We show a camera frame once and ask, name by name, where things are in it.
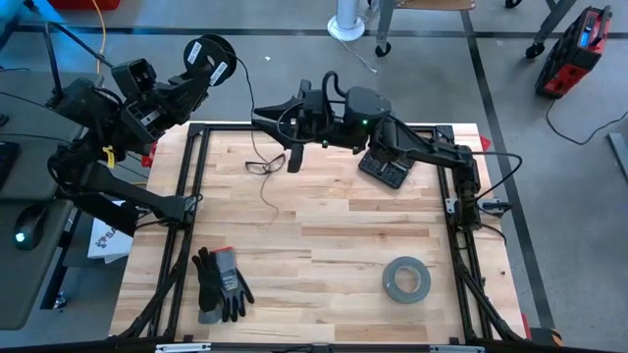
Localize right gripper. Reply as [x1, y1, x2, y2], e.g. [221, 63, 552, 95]
[251, 78, 347, 174]

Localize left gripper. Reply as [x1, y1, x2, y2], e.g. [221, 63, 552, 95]
[120, 67, 211, 143]

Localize thin black cord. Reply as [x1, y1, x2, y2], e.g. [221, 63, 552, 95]
[230, 51, 281, 222]

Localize black cord spool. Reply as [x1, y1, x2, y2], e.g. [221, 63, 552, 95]
[183, 32, 237, 88]

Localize clear safety glasses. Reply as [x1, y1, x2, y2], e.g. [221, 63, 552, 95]
[243, 152, 288, 177]

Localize black keypad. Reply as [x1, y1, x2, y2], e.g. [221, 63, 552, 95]
[356, 151, 416, 190]

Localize white pole base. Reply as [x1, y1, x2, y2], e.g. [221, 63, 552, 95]
[327, 0, 367, 43]

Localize red storage bin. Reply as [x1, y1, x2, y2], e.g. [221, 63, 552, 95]
[47, 0, 122, 12]

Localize grey work glove red cuff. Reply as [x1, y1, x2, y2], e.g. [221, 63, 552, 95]
[210, 245, 256, 324]

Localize black palm work glove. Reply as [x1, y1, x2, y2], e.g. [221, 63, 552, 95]
[190, 246, 225, 325]

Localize grey office desk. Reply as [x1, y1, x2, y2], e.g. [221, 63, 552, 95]
[0, 71, 105, 332]

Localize white paper box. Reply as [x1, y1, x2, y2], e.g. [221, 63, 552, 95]
[86, 218, 134, 265]

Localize wooden top rolling workbench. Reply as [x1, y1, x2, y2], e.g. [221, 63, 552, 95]
[367, 0, 579, 60]

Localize black keyboard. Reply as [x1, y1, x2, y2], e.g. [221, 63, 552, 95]
[0, 140, 21, 192]

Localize black computer mouse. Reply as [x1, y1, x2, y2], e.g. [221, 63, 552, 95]
[12, 203, 50, 252]

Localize red black tool case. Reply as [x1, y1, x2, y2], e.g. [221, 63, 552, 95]
[534, 4, 613, 101]

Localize grey metal bar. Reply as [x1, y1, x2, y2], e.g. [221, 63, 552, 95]
[606, 131, 628, 183]

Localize orange black corner block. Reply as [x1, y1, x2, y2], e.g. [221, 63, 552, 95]
[531, 327, 564, 347]

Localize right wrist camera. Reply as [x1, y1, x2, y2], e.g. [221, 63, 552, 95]
[308, 90, 331, 124]

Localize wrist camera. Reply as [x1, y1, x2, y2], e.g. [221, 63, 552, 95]
[308, 90, 331, 124]
[111, 57, 158, 99]

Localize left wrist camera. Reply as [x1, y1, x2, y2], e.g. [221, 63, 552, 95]
[111, 57, 158, 99]

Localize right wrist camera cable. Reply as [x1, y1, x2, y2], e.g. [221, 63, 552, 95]
[275, 70, 348, 146]

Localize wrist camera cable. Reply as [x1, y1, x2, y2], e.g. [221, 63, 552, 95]
[42, 22, 115, 107]
[275, 70, 348, 146]

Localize white floor cable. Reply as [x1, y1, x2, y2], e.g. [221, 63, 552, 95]
[337, 37, 379, 76]

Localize yellow extension cable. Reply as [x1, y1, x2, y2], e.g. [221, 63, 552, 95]
[90, 0, 148, 190]

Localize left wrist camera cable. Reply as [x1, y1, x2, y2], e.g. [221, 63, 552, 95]
[42, 22, 115, 107]

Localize grey duct tape roll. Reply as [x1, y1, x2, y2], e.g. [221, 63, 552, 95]
[381, 255, 433, 305]

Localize silver metal bracket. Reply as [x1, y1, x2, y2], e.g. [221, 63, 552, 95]
[155, 342, 212, 353]
[429, 345, 486, 353]

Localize black floor cable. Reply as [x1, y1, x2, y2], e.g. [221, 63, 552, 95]
[545, 97, 628, 147]

